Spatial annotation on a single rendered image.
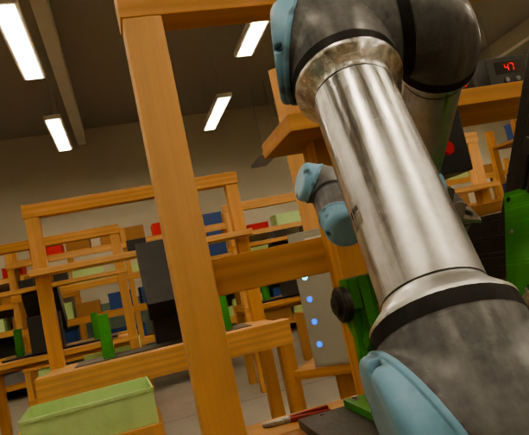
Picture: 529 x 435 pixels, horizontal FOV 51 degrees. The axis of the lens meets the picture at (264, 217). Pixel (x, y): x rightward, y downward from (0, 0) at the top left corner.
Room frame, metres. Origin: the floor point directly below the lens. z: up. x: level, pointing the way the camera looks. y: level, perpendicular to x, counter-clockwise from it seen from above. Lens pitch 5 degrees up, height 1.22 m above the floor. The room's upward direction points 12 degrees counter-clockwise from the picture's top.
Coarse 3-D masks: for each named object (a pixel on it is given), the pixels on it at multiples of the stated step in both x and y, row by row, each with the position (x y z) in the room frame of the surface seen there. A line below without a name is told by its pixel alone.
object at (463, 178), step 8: (504, 160) 9.10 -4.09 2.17; (488, 168) 9.07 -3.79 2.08; (456, 176) 8.87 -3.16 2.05; (464, 176) 8.92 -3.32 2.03; (488, 176) 8.92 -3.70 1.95; (448, 184) 8.73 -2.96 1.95; (456, 184) 8.76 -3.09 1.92; (496, 192) 9.49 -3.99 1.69; (464, 200) 8.91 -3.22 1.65; (496, 200) 8.93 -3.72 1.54
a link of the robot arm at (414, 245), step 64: (320, 0) 0.55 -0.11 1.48; (384, 0) 0.55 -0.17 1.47; (320, 64) 0.53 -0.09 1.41; (384, 64) 0.53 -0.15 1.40; (320, 128) 0.55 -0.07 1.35; (384, 128) 0.48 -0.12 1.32; (384, 192) 0.45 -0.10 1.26; (384, 256) 0.43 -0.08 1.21; (448, 256) 0.41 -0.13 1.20; (384, 320) 0.40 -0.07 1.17; (448, 320) 0.37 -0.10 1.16; (512, 320) 0.37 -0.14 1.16; (384, 384) 0.36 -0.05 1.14; (448, 384) 0.35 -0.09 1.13; (512, 384) 0.34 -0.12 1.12
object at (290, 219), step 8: (272, 216) 10.77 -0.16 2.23; (280, 216) 10.61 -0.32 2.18; (288, 216) 10.65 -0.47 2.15; (296, 216) 10.69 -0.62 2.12; (256, 224) 10.49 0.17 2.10; (264, 224) 10.52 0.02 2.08; (272, 224) 10.92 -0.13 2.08; (280, 224) 10.54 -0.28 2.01; (288, 224) 10.53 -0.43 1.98; (296, 224) 10.57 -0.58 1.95; (208, 232) 10.21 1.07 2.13; (216, 232) 10.25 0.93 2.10; (256, 232) 10.37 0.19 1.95; (264, 232) 10.41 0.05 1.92; (256, 248) 10.46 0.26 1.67; (264, 248) 10.49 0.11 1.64; (272, 288) 10.47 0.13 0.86; (272, 296) 10.61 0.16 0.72; (232, 304) 10.31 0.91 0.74; (272, 312) 10.48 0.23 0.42; (280, 312) 10.52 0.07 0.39; (288, 312) 10.56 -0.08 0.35
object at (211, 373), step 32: (128, 32) 1.21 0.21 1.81; (160, 32) 1.23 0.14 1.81; (160, 64) 1.22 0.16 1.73; (160, 96) 1.22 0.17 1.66; (160, 128) 1.21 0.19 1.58; (160, 160) 1.21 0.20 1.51; (320, 160) 1.30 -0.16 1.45; (160, 192) 1.21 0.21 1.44; (192, 192) 1.23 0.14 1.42; (160, 224) 1.29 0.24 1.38; (192, 224) 1.22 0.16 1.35; (192, 256) 1.22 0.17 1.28; (352, 256) 1.31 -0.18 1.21; (192, 288) 1.21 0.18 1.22; (192, 320) 1.21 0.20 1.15; (192, 352) 1.21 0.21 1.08; (224, 352) 1.23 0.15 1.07; (352, 352) 1.35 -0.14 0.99; (192, 384) 1.24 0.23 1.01; (224, 384) 1.22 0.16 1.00; (224, 416) 1.22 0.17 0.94
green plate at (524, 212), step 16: (512, 192) 1.09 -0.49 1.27; (512, 208) 1.09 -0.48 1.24; (528, 208) 1.05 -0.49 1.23; (512, 224) 1.09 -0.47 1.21; (528, 224) 1.05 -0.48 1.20; (512, 240) 1.09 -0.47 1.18; (528, 240) 1.05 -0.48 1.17; (512, 256) 1.09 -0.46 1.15; (528, 256) 1.05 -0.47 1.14; (512, 272) 1.09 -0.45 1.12; (528, 272) 1.05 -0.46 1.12
